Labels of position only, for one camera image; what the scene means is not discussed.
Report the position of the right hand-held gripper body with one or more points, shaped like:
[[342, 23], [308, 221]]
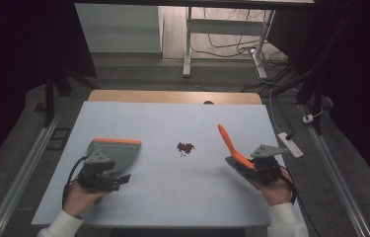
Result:
[[266, 166]]

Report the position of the orange brush with dark bristles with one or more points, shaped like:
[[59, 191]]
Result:
[[230, 144]]

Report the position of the black metal stand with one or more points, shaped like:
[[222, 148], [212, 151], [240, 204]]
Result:
[[49, 98], [317, 98]]

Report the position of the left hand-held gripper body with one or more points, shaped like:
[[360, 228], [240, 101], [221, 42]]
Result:
[[97, 174]]

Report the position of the pile of red beans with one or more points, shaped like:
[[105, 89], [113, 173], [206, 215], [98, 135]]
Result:
[[185, 147]]

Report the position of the wooden table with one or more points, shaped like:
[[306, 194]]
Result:
[[159, 96]]

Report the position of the small white adapter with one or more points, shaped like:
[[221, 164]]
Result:
[[308, 118]]

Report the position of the grey dustpan with orange edge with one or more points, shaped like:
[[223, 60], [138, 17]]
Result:
[[116, 154]]

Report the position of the white cabinet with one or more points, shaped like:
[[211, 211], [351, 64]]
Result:
[[120, 29]]

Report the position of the white desk frame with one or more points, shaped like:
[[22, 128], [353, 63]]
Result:
[[225, 27]]

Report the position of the person's right hand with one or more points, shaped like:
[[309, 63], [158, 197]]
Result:
[[276, 192]]

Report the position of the person's left hand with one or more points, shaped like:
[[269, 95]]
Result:
[[80, 199]]

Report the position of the dark table grommet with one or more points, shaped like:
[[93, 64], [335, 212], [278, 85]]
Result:
[[208, 102]]

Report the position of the white board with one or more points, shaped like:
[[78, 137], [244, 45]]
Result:
[[179, 197]]

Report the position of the aluminium rail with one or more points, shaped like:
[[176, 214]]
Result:
[[24, 171], [337, 177]]

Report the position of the white power strip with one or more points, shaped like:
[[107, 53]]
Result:
[[291, 144]]

